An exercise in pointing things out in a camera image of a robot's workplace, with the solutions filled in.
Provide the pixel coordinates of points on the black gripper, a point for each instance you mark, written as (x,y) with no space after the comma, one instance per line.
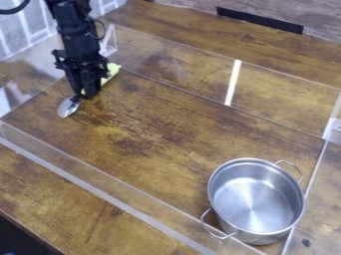
(80,60)

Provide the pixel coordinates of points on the stainless steel pot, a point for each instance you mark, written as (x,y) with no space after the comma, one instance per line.
(257,201)

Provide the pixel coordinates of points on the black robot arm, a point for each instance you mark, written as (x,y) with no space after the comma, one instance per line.
(71,13)

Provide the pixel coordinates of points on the clear acrylic front barrier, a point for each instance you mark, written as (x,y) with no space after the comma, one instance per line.
(158,214)

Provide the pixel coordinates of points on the clear acrylic triangular bracket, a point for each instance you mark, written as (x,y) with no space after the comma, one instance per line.
(108,45)

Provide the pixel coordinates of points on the black wall slot strip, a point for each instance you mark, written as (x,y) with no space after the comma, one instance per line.
(259,20)

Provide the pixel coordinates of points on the clear acrylic right bracket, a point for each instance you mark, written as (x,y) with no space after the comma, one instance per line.
(332,132)

